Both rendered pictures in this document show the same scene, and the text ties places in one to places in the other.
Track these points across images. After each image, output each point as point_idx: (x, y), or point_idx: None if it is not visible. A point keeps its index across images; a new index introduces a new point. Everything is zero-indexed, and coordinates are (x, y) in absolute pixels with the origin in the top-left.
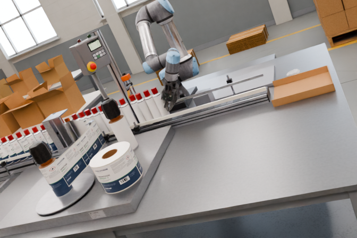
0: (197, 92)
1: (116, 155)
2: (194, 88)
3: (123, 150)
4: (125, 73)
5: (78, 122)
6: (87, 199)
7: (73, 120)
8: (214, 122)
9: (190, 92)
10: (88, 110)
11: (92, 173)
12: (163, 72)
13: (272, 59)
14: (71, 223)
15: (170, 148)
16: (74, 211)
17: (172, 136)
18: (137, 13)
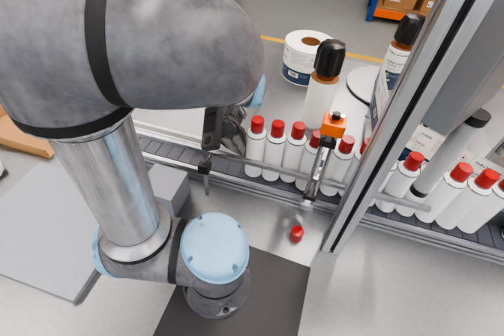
0: (169, 191)
1: (299, 34)
2: (156, 328)
3: (292, 37)
4: (331, 112)
5: (466, 154)
6: (341, 68)
7: (494, 164)
8: (181, 130)
9: (175, 298)
10: (457, 164)
11: (362, 103)
12: (227, 215)
13: None
14: None
15: (253, 115)
16: (349, 61)
17: None
18: None
